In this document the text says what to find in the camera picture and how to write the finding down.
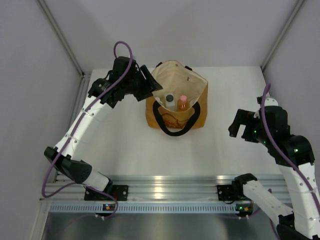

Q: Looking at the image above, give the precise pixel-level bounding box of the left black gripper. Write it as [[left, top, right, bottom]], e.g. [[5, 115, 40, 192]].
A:
[[122, 64, 162, 102]]

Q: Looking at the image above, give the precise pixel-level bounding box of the tan canvas tote bag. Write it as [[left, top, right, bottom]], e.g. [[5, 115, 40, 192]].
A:
[[145, 60, 209, 137]]

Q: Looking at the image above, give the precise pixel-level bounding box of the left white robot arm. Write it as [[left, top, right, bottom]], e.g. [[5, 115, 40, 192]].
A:
[[44, 56, 162, 200]]

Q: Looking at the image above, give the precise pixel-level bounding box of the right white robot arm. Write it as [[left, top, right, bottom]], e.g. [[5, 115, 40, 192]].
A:
[[228, 97, 320, 240]]

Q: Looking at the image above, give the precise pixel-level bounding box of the white bottle black cap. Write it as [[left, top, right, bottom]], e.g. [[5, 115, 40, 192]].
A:
[[165, 93, 176, 112]]

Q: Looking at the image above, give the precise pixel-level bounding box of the orange bottle pink cap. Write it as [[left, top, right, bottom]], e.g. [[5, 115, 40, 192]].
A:
[[177, 95, 188, 112]]

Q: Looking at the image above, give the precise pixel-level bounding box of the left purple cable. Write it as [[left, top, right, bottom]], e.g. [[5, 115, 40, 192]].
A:
[[41, 41, 133, 221]]

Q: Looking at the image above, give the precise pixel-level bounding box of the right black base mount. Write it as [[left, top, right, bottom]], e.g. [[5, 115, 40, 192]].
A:
[[216, 184, 240, 204]]

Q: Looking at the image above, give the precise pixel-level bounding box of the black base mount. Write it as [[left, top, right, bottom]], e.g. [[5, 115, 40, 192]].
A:
[[216, 184, 240, 204], [84, 184, 129, 201]]

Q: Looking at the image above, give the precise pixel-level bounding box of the left aluminium frame post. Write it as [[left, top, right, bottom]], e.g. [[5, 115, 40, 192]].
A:
[[36, 0, 84, 77]]

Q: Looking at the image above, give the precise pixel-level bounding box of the aluminium frame post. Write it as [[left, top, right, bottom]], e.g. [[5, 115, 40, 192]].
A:
[[36, 0, 84, 77], [260, 0, 307, 73]]

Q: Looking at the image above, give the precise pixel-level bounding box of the aluminium mounting rail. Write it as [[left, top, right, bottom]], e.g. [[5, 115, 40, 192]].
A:
[[45, 174, 291, 204]]

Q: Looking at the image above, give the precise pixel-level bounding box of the grey slotted cable duct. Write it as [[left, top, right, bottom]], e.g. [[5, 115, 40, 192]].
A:
[[49, 203, 251, 214]]

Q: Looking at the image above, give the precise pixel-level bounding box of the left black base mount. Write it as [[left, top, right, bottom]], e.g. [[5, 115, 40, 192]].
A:
[[84, 184, 129, 201]]

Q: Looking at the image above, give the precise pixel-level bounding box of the right aluminium frame post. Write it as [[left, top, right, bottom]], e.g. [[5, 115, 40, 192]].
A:
[[260, 0, 307, 73]]

